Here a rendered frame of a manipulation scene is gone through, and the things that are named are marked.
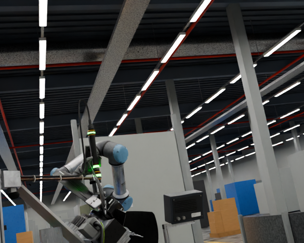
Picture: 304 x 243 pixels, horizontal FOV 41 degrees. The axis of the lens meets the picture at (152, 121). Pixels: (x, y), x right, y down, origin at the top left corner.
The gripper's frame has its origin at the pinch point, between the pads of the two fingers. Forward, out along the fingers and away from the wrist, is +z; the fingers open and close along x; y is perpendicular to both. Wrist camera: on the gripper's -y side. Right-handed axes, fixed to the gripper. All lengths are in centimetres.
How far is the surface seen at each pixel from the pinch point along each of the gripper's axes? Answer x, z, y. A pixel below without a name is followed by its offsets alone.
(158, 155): -125, -182, -26
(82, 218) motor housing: 14.7, 12.4, 32.5
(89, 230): 19, 39, 39
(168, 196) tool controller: -57, -35, 26
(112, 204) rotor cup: -1.9, 12.1, 27.8
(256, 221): -180, -109, 57
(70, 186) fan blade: 17.1, 3.5, 15.3
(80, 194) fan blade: 12.4, 4.1, 19.8
